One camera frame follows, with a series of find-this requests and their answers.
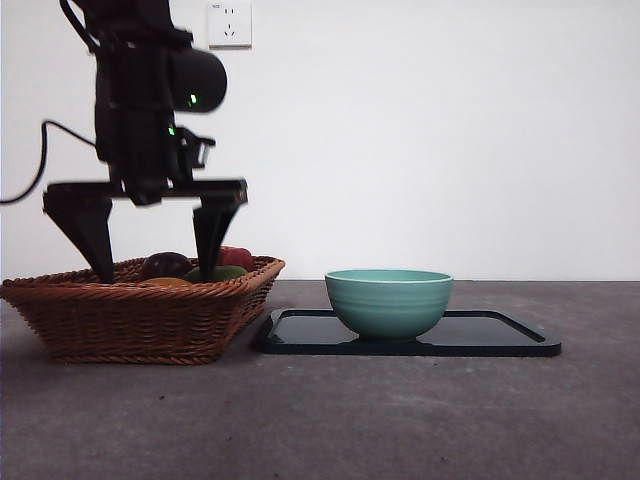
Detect brown kiwi fruit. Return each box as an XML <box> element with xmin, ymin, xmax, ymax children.
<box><xmin>141</xmin><ymin>277</ymin><xmax>194</xmax><ymax>289</ymax></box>

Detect teal ribbed bowl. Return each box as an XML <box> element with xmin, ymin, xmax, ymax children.
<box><xmin>324</xmin><ymin>268</ymin><xmax>455</xmax><ymax>345</ymax></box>

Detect red apple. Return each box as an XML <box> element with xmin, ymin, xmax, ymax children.
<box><xmin>216</xmin><ymin>246</ymin><xmax>254</xmax><ymax>269</ymax></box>

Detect green avocado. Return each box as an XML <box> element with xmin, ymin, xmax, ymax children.
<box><xmin>182</xmin><ymin>264</ymin><xmax>249</xmax><ymax>284</ymax></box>

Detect dark purple round fruit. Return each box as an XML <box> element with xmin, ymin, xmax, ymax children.
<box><xmin>139</xmin><ymin>252</ymin><xmax>194</xmax><ymax>281</ymax></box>

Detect brown wicker basket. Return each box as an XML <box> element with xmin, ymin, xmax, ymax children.
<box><xmin>0</xmin><ymin>255</ymin><xmax>287</xmax><ymax>366</ymax></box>

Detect black rectangular tray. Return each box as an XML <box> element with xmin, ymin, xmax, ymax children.
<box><xmin>255</xmin><ymin>308</ymin><xmax>563</xmax><ymax>358</ymax></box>

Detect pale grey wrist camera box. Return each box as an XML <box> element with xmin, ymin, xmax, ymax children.
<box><xmin>192</xmin><ymin>134</ymin><xmax>217</xmax><ymax>171</ymax></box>

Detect white wall socket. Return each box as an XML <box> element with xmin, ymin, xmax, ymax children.
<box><xmin>207</xmin><ymin>1</ymin><xmax>253</xmax><ymax>50</ymax></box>

